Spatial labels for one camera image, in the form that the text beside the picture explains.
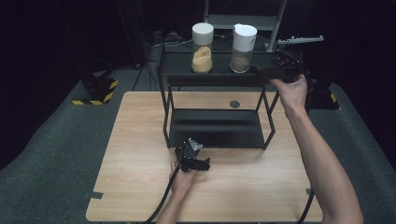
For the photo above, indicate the jar of brown powder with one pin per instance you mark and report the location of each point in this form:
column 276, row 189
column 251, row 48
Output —
column 243, row 40

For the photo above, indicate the grey metal stand frame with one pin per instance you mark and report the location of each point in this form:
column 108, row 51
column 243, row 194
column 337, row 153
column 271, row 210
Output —
column 267, row 21

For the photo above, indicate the black two-tier metal rack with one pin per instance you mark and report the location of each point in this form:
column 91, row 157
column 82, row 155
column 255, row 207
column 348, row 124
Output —
column 218, row 127

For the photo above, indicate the jar of yellow granules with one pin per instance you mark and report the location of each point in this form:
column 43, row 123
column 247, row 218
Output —
column 202, row 59

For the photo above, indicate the round dark table grommet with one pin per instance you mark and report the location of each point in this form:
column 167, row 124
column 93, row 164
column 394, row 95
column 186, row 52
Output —
column 234, row 104

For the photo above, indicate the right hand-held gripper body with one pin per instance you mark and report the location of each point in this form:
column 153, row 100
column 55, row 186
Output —
column 289, row 65

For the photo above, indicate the person's left hand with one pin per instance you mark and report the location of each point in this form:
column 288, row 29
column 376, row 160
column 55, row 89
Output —
column 183, row 182

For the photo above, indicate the striped black stand base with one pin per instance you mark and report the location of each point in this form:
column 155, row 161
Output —
column 99, row 88
column 323, row 96

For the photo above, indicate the person's right hand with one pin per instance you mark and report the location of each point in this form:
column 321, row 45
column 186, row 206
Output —
column 292, row 95

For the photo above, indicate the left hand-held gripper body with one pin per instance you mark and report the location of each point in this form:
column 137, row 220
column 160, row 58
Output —
column 186, row 154

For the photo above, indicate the grey tape strip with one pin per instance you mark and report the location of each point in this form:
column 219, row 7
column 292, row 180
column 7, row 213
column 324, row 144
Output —
column 93, row 195
column 308, row 191

